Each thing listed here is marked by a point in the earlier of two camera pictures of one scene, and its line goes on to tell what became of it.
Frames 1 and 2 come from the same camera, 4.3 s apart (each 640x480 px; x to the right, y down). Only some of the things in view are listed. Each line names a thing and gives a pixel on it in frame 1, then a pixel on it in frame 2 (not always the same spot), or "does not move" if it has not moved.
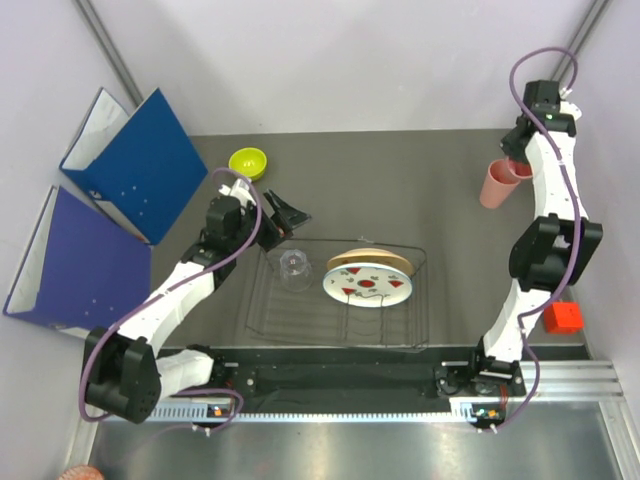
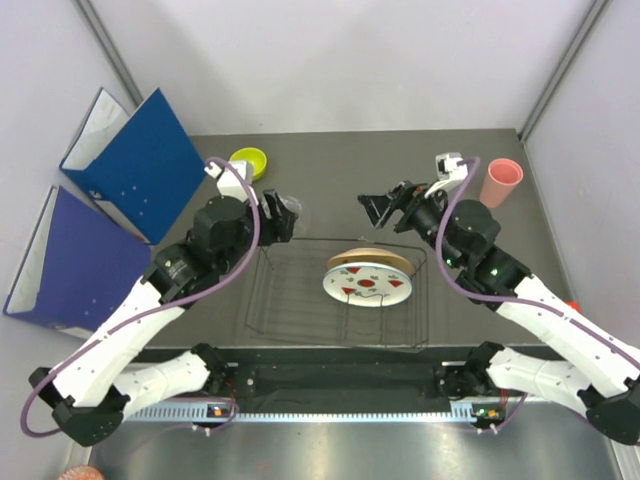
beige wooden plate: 373,256 does not move
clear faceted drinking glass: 296,270 to 295,206
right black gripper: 512,151 to 407,198
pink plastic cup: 500,181 does not move
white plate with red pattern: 368,285 does not move
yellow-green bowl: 249,161 does not move
